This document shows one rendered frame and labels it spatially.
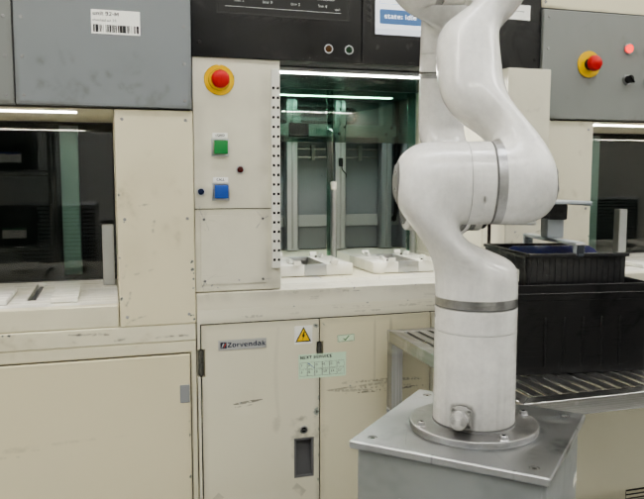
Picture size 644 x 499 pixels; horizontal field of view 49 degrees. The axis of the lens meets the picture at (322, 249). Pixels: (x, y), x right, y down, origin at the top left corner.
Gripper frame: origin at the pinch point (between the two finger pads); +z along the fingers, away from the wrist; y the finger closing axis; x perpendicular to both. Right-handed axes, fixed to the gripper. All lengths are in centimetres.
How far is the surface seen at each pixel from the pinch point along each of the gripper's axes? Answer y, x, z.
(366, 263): -58, -18, -26
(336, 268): -50, -18, -36
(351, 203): -124, -2, -18
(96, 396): -22, -43, -94
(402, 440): 42, -31, -42
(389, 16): -31, 45, -28
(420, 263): -54, -17, -11
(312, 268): -50, -18, -42
